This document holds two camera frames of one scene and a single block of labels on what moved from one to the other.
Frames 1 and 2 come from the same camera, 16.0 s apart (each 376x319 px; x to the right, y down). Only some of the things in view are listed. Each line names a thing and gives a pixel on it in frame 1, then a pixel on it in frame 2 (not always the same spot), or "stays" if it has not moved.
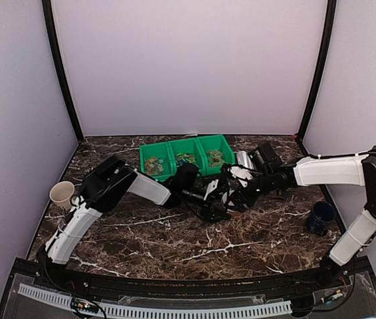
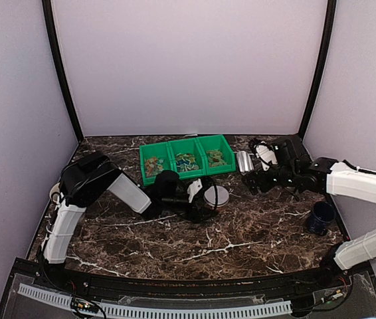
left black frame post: x=55 y=46 stays
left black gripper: x=212 y=197 to x=197 y=216
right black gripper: x=236 y=197 to x=252 y=184
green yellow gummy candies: x=215 y=158 stays
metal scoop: x=244 y=159 stays
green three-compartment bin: x=208 y=153 stays
